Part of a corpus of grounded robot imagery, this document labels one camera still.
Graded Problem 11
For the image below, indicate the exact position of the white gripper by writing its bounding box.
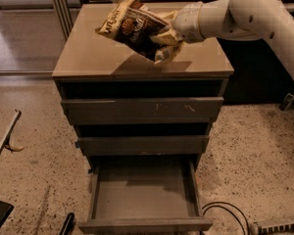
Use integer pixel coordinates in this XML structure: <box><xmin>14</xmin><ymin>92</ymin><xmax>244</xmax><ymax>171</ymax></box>
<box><xmin>149</xmin><ymin>2</ymin><xmax>205</xmax><ymax>65</ymax></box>

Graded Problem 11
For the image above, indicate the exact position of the brown chip bag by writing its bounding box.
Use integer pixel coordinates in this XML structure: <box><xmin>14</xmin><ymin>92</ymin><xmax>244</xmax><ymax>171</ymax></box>
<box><xmin>95</xmin><ymin>0</ymin><xmax>170</xmax><ymax>61</ymax></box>

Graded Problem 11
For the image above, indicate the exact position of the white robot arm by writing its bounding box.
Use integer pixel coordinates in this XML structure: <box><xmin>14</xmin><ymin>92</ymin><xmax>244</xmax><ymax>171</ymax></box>
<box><xmin>152</xmin><ymin>0</ymin><xmax>294</xmax><ymax>81</ymax></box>

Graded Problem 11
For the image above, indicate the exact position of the grey top drawer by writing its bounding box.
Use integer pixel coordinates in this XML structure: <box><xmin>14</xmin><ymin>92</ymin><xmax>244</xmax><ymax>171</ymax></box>
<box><xmin>61</xmin><ymin>97</ymin><xmax>223</xmax><ymax>125</ymax></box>

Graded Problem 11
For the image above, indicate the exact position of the grey drawer cabinet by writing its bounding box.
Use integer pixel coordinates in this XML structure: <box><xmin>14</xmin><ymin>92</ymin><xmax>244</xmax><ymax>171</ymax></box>
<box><xmin>53</xmin><ymin>4</ymin><xmax>233</xmax><ymax>163</ymax></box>

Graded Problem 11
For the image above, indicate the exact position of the grey middle drawer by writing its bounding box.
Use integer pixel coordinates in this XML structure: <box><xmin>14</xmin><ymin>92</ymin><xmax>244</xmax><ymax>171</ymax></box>
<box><xmin>77</xmin><ymin>135</ymin><xmax>209</xmax><ymax>157</ymax></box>

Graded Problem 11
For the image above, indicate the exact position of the grey open bottom drawer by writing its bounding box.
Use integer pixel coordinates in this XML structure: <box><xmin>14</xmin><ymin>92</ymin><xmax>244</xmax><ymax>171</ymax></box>
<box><xmin>78</xmin><ymin>155</ymin><xmax>213</xmax><ymax>235</ymax></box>

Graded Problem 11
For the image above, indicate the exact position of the grey metal bar left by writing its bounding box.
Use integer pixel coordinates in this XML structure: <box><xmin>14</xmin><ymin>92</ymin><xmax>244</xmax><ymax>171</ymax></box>
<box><xmin>0</xmin><ymin>110</ymin><xmax>22</xmax><ymax>155</ymax></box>

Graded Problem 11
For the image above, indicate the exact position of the yellow hook on floor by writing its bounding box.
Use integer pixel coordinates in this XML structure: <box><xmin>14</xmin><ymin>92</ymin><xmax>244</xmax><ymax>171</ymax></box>
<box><xmin>4</xmin><ymin>135</ymin><xmax>24</xmax><ymax>153</ymax></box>

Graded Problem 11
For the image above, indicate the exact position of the white power strip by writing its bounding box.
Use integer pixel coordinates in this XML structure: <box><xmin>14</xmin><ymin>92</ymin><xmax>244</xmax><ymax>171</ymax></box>
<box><xmin>249</xmin><ymin>218</ymin><xmax>294</xmax><ymax>235</ymax></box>

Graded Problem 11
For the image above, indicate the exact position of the small grey wall device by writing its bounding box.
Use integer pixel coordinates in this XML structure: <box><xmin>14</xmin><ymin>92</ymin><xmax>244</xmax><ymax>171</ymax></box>
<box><xmin>279</xmin><ymin>93</ymin><xmax>294</xmax><ymax>111</ymax></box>

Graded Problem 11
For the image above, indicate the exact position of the black power cable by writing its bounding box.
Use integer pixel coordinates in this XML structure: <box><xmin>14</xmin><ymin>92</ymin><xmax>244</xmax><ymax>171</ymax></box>
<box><xmin>201</xmin><ymin>201</ymin><xmax>251</xmax><ymax>235</ymax></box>

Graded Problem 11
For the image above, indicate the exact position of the black handle near drawer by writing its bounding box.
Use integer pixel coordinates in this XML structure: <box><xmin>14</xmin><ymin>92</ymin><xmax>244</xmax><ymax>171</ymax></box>
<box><xmin>59</xmin><ymin>212</ymin><xmax>74</xmax><ymax>235</ymax></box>

